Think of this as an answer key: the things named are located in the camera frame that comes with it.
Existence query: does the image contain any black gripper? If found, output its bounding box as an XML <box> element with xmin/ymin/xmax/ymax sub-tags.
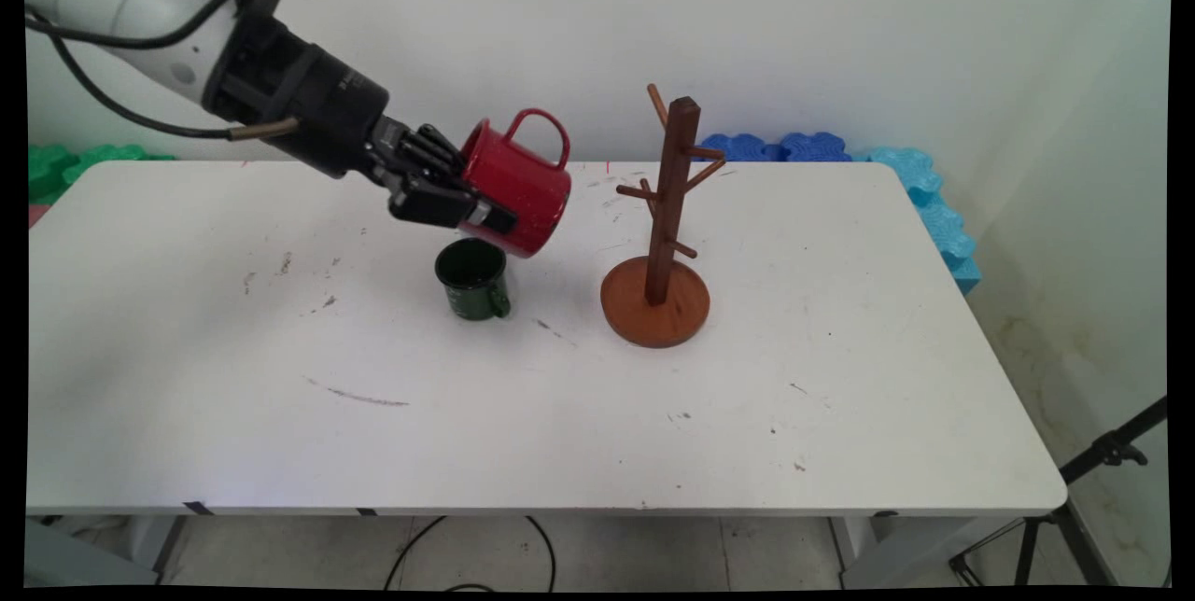
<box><xmin>201</xmin><ymin>13</ymin><xmax>520</xmax><ymax>236</ymax></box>

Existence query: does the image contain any red enamel mug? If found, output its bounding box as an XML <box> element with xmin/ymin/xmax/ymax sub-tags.
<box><xmin>458</xmin><ymin>108</ymin><xmax>572</xmax><ymax>259</ymax></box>

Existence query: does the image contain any dark green enamel mug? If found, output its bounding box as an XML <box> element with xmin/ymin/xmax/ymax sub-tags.
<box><xmin>435</xmin><ymin>238</ymin><xmax>513</xmax><ymax>322</ymax></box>

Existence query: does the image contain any brown wooden mug tree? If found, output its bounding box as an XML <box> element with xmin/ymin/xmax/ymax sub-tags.
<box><xmin>600</xmin><ymin>84</ymin><xmax>728</xmax><ymax>350</ymax></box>

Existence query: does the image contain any dark blue foam mat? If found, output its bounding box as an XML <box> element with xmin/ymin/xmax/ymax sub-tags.
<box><xmin>698</xmin><ymin>132</ymin><xmax>855</xmax><ymax>163</ymax></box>

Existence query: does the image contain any green foam mat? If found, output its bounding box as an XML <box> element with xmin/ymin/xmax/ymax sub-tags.
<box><xmin>28</xmin><ymin>143</ymin><xmax>178</xmax><ymax>206</ymax></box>

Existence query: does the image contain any white table leg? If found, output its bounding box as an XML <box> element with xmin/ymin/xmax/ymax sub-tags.
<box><xmin>829</xmin><ymin>514</ymin><xmax>992</xmax><ymax>589</ymax></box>
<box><xmin>129</xmin><ymin>515</ymin><xmax>190</xmax><ymax>583</ymax></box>

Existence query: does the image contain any light blue foam mat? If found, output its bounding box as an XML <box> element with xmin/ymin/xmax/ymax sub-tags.
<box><xmin>851</xmin><ymin>147</ymin><xmax>983</xmax><ymax>296</ymax></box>

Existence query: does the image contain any black tripod stand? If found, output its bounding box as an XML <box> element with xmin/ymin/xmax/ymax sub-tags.
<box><xmin>949</xmin><ymin>398</ymin><xmax>1170</xmax><ymax>588</ymax></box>

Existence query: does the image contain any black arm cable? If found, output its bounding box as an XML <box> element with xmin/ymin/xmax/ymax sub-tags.
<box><xmin>26</xmin><ymin>0</ymin><xmax>314</xmax><ymax>142</ymax></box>

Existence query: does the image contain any black floor cable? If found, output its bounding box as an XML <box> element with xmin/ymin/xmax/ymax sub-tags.
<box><xmin>383</xmin><ymin>515</ymin><xmax>558</xmax><ymax>593</ymax></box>

